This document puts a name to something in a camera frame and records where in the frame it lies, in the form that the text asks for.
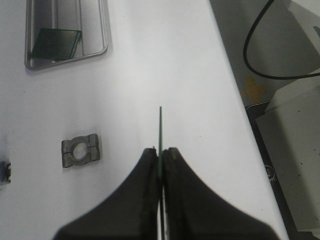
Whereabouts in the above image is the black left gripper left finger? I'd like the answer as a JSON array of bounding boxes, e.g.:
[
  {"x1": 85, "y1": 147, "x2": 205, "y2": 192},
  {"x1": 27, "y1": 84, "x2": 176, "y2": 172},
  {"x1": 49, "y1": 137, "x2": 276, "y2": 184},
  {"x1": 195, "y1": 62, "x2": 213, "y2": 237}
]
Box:
[{"x1": 54, "y1": 148, "x2": 160, "y2": 240}]

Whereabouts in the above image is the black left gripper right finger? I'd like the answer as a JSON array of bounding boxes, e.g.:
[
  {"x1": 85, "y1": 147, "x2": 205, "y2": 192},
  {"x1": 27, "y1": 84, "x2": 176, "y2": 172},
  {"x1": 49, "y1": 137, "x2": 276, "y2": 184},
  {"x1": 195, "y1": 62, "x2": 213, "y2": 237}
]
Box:
[{"x1": 162, "y1": 147, "x2": 278, "y2": 240}]

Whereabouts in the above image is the green perforated circuit board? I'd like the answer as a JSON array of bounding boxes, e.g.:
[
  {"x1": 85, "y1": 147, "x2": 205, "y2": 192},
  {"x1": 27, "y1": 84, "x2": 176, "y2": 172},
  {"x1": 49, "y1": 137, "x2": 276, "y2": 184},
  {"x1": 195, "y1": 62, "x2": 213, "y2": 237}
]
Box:
[{"x1": 30, "y1": 28, "x2": 82, "y2": 61}]

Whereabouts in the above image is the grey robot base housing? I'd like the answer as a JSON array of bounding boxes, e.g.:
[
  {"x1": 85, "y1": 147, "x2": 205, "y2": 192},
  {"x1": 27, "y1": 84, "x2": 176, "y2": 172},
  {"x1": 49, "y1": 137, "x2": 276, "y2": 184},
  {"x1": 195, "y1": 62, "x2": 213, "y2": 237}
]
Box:
[{"x1": 256, "y1": 77, "x2": 320, "y2": 238}]

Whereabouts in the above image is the silver metal tray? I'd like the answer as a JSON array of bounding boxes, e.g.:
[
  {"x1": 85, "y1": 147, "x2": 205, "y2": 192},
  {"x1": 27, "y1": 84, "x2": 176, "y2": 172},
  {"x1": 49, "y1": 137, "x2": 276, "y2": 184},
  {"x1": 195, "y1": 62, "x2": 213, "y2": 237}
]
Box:
[{"x1": 24, "y1": 0, "x2": 111, "y2": 70}]

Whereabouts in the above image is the grey metal clamp block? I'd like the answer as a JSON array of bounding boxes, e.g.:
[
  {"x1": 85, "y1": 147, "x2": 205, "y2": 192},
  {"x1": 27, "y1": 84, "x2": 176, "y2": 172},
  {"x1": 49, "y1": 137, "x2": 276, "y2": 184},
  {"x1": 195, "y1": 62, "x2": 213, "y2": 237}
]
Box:
[{"x1": 61, "y1": 133, "x2": 101, "y2": 168}]

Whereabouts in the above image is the red emergency stop button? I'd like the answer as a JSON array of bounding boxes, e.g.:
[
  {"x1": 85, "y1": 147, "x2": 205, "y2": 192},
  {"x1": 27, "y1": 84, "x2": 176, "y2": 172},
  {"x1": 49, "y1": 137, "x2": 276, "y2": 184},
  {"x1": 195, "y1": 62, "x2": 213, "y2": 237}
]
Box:
[{"x1": 0, "y1": 161, "x2": 11, "y2": 185}]

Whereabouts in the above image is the black cable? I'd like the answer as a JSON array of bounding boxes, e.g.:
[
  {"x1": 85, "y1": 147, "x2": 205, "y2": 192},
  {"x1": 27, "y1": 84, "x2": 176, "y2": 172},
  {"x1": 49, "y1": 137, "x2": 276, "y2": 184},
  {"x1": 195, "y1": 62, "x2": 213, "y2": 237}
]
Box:
[{"x1": 243, "y1": 0, "x2": 320, "y2": 80}]

